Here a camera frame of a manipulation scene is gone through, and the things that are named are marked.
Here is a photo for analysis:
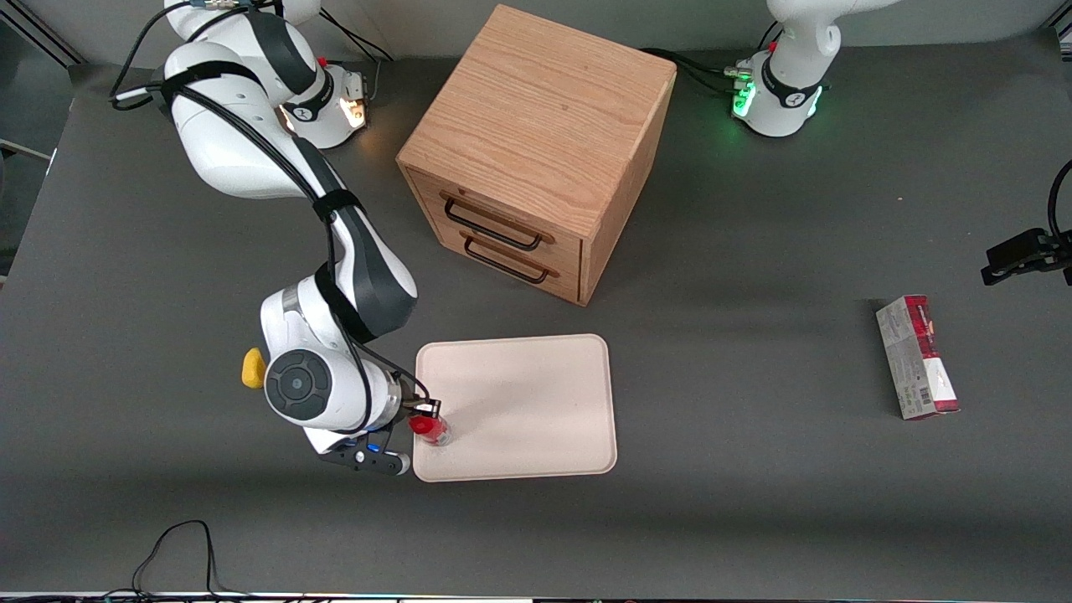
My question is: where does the red grey carton box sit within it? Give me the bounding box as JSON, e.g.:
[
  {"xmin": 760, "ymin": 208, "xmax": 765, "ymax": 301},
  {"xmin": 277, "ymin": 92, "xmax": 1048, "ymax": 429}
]
[{"xmin": 875, "ymin": 294, "xmax": 961, "ymax": 421}]

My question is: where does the black right arm base cable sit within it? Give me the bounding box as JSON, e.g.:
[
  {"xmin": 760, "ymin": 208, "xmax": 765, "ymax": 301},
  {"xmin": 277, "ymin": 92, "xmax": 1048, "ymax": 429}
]
[{"xmin": 317, "ymin": 12, "xmax": 398, "ymax": 64}]

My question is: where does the beige plastic tray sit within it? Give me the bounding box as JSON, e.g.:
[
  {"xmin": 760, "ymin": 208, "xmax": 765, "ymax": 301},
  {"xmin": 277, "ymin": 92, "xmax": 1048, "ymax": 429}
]
[{"xmin": 412, "ymin": 333, "xmax": 619, "ymax": 483}]

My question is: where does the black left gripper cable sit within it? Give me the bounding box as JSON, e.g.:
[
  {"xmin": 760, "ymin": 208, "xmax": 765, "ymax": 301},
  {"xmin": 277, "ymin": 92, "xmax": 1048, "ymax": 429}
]
[{"xmin": 1047, "ymin": 159, "xmax": 1072, "ymax": 245}]

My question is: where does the black cable loop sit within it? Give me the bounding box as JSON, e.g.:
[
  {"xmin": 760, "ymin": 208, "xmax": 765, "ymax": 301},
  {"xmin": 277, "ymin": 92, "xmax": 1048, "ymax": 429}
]
[{"xmin": 105, "ymin": 519, "xmax": 252, "ymax": 600}]

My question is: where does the black arm base cable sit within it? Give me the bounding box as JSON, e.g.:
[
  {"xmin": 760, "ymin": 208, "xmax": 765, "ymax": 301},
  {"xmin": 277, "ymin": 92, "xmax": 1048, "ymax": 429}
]
[
  {"xmin": 317, "ymin": 12, "xmax": 398, "ymax": 64},
  {"xmin": 641, "ymin": 47, "xmax": 752, "ymax": 95}
]

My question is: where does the wooden drawer cabinet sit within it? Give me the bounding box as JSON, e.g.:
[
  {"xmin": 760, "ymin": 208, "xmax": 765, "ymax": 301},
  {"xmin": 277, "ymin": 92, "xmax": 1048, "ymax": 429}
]
[{"xmin": 396, "ymin": 3, "xmax": 678, "ymax": 307}]

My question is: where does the red coke bottle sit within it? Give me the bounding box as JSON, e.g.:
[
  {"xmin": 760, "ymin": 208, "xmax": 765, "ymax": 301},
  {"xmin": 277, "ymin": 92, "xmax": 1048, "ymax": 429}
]
[{"xmin": 407, "ymin": 415, "xmax": 452, "ymax": 448}]

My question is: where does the black metal drawer handle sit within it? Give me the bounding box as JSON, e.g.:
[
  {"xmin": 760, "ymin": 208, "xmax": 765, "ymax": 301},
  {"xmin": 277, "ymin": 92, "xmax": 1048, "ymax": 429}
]
[
  {"xmin": 463, "ymin": 237, "xmax": 551, "ymax": 285},
  {"xmin": 444, "ymin": 198, "xmax": 544, "ymax": 252}
]

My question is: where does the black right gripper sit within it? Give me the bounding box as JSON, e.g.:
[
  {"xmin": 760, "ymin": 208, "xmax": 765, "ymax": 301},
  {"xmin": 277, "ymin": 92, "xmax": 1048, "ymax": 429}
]
[{"xmin": 392, "ymin": 390, "xmax": 443, "ymax": 425}]

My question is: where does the black left arm base cable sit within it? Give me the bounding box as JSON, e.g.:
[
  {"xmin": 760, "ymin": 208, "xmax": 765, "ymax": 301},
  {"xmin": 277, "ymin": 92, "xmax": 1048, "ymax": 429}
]
[{"xmin": 641, "ymin": 47, "xmax": 752, "ymax": 95}]

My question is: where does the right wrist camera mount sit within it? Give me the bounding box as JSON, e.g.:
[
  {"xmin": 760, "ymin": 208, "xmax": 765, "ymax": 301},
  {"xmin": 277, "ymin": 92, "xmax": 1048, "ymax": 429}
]
[{"xmin": 317, "ymin": 425, "xmax": 412, "ymax": 477}]

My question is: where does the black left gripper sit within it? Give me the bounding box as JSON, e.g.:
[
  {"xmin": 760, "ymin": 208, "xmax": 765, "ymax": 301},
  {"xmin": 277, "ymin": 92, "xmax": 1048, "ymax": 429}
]
[{"xmin": 981, "ymin": 227, "xmax": 1072, "ymax": 287}]

